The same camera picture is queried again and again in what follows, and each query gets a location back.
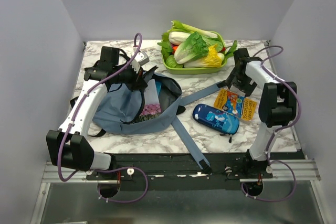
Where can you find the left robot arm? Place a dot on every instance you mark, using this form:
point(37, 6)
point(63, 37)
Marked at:
point(67, 145)

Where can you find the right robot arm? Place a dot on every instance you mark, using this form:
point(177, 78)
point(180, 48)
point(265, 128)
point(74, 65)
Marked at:
point(277, 106)

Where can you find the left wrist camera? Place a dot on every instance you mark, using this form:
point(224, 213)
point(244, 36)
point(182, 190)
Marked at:
point(141, 59)

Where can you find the yellow napa cabbage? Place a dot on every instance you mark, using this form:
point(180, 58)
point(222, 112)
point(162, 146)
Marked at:
point(214, 59)

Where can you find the green bok choy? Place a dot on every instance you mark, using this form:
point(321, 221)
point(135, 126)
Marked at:
point(171, 62)

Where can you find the spinach bunch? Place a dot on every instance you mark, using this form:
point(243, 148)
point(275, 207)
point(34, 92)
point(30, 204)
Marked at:
point(231, 50)

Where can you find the orange blue children's book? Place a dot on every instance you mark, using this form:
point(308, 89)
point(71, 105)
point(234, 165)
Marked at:
point(236, 105)

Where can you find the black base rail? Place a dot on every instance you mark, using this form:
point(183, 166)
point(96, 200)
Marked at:
point(171, 172)

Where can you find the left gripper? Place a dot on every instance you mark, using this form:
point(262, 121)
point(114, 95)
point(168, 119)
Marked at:
point(138, 81)

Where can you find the celery stalk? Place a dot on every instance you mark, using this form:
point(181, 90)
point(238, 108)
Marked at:
point(179, 26)

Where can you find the blue student backpack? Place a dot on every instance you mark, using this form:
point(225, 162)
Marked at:
point(142, 100)

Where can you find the orange carrot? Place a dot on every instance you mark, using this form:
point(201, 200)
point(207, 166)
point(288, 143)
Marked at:
point(174, 49)

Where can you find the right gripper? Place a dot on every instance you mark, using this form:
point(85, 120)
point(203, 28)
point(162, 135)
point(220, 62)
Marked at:
point(247, 88)

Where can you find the teal blue book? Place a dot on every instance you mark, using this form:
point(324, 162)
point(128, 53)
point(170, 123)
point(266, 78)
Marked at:
point(158, 85)

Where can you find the green napa cabbage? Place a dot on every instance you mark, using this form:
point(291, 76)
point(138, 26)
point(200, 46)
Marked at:
point(193, 48)

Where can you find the green vegetable tray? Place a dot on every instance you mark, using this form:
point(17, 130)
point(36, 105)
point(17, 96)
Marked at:
point(168, 50)

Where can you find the blue dinosaur pencil case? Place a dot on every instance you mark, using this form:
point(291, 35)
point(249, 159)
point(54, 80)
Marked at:
point(215, 119)

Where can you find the designer fate flower book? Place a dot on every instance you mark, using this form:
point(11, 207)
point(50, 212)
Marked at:
point(152, 108)

